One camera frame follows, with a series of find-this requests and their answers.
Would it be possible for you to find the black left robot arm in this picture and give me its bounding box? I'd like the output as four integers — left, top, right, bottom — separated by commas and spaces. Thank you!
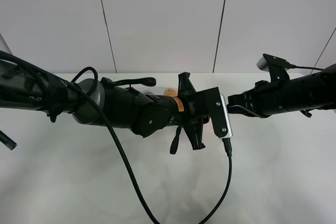
1, 52, 208, 154

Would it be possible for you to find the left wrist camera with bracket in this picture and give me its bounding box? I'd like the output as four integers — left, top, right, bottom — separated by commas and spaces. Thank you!
194, 87, 233, 138

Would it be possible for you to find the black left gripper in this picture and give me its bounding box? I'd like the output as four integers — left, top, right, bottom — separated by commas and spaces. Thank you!
178, 72, 210, 150

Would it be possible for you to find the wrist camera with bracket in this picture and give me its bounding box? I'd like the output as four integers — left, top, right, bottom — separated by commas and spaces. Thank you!
194, 87, 233, 138
257, 54, 292, 82

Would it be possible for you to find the black left camera cable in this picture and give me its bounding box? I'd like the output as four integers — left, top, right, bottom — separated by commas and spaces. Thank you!
70, 66, 234, 224

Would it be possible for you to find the black camera cable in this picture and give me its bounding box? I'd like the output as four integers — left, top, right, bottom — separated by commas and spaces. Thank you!
70, 66, 234, 224
288, 63, 324, 72

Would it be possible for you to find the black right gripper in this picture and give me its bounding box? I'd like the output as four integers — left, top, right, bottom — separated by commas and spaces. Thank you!
227, 91, 260, 118

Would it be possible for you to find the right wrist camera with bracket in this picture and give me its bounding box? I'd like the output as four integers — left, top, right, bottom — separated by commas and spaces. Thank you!
257, 54, 292, 82

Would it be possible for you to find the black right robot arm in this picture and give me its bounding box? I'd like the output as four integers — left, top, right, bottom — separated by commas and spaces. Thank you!
227, 65, 335, 118

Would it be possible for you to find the black right camera cable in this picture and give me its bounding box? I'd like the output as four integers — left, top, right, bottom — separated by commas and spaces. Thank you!
288, 63, 324, 72

